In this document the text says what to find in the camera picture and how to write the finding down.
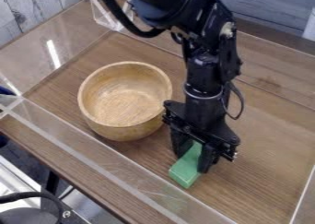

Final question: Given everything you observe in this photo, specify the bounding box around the green rectangular block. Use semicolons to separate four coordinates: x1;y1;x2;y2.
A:
168;142;201;189

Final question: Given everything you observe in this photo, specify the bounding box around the clear acrylic tray wall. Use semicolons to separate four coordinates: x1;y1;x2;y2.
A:
0;79;236;224

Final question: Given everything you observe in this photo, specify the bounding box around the black cable bottom left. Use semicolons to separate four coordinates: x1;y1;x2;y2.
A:
0;189;66;224

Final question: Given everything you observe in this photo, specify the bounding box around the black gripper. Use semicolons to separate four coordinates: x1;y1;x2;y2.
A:
163;90;240;173

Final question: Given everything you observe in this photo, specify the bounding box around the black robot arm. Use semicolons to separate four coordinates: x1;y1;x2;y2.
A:
132;0;243;173

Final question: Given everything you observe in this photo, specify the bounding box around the black table leg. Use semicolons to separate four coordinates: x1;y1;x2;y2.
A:
45;171;60;195

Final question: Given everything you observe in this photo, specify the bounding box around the clear acrylic corner bracket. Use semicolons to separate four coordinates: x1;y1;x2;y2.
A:
89;0;124;32

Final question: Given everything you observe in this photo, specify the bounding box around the wooden brown bowl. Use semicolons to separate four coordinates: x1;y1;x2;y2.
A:
77;61;172;142

